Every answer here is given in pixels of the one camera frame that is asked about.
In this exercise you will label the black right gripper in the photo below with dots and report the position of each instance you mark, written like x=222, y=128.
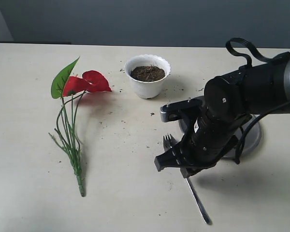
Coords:
x=208, y=140

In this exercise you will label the stainless steel spork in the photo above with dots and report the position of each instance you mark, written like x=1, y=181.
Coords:
x=168, y=142

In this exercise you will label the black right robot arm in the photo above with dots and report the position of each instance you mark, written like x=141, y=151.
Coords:
x=251, y=90

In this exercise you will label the dark soil in pot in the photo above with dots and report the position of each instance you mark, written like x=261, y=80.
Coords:
x=147, y=73

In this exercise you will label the white plastic flower pot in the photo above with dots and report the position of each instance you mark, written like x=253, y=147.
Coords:
x=146, y=89

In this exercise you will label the red artificial anthurium flower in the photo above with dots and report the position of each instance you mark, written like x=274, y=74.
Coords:
x=70, y=89

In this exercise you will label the round stainless steel plate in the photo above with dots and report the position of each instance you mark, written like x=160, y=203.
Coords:
x=251, y=141

